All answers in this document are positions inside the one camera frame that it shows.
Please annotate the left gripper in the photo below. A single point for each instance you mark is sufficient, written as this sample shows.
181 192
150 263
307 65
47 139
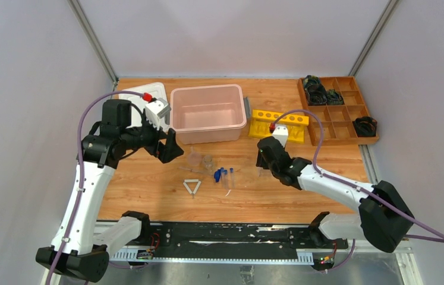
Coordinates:
162 141

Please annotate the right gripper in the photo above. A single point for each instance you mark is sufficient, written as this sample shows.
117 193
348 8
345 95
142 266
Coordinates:
261 161

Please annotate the clear syringe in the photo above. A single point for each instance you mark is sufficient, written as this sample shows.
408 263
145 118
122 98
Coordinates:
202 172

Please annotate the small glass flask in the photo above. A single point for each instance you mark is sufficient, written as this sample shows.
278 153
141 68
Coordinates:
209 163

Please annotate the blue capped tube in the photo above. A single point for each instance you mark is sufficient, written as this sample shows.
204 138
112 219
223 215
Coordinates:
232 178
222 176
225 180

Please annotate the blue clip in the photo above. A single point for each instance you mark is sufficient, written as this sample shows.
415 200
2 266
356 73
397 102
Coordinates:
217 175

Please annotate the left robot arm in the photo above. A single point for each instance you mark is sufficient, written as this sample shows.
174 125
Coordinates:
76 251

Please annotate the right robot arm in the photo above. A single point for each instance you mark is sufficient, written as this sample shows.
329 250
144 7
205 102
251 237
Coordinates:
381 216

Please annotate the yellow test tube rack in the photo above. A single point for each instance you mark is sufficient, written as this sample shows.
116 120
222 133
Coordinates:
295 124

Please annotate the white clay triangle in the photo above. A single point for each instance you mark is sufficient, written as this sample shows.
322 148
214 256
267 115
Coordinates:
192 186

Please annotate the pink plastic bin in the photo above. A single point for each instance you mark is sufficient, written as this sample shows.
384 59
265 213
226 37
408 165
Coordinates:
208 114

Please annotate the wooden compartment tray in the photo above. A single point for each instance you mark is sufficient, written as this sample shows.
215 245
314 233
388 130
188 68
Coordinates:
336 121

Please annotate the rolled dark tie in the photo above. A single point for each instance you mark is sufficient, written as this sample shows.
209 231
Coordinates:
314 90

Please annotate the rolled green tie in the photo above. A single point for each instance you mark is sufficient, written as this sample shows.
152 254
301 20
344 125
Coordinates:
334 98

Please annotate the rolled black tie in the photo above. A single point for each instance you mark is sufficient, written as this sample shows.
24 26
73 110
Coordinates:
365 126

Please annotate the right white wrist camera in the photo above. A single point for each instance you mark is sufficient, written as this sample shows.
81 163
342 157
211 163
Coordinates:
281 134

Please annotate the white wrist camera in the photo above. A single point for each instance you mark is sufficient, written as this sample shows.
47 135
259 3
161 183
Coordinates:
281 134
158 114

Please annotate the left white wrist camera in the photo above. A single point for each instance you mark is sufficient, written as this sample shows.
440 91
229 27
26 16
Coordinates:
158 114

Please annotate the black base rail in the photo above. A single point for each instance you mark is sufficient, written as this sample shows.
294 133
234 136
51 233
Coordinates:
231 243

